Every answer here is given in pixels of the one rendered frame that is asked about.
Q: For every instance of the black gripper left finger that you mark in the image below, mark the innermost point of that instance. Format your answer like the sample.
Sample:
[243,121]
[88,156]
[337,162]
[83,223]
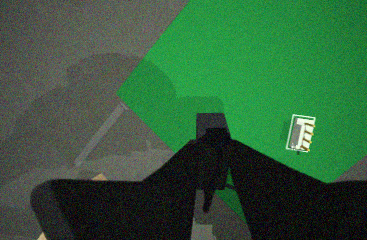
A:
[159,207]

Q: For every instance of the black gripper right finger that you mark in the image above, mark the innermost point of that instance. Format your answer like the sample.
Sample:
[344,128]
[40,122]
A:
[280,203]

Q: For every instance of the green circuit board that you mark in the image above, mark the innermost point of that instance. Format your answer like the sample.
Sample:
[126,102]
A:
[289,75]

